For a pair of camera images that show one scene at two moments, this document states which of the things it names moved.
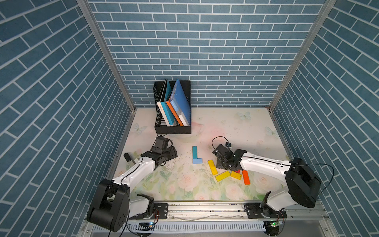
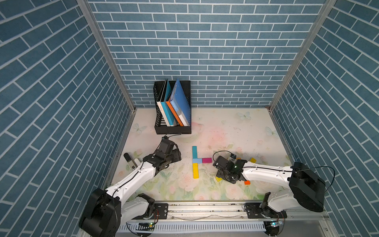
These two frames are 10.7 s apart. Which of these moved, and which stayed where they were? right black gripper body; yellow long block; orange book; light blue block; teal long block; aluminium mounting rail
Moved: yellow long block; right black gripper body
Stayed: orange book; aluminium mounting rail; light blue block; teal long block
